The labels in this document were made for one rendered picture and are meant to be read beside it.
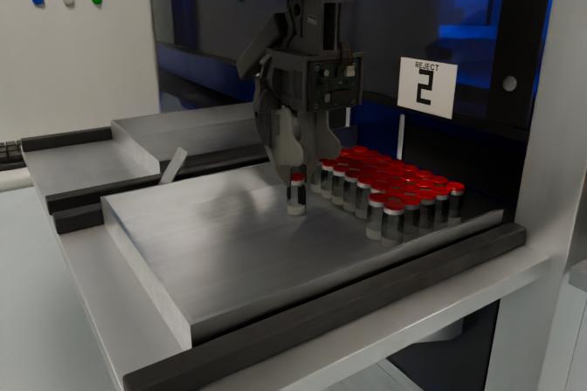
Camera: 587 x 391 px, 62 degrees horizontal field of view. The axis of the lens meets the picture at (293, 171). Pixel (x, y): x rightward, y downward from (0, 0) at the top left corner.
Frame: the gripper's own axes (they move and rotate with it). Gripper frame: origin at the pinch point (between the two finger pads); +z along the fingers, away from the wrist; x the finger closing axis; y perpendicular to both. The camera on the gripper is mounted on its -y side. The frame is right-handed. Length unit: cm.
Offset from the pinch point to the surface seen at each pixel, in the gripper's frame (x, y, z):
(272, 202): -0.9, -3.4, 5.0
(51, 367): -26, -102, 93
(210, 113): 8.3, -42.2, 2.8
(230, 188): -4.2, -8.2, 4.0
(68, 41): -10, -78, -9
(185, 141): -0.3, -33.8, 5.0
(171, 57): 24, -106, 0
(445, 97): 15.5, 7.5, -8.1
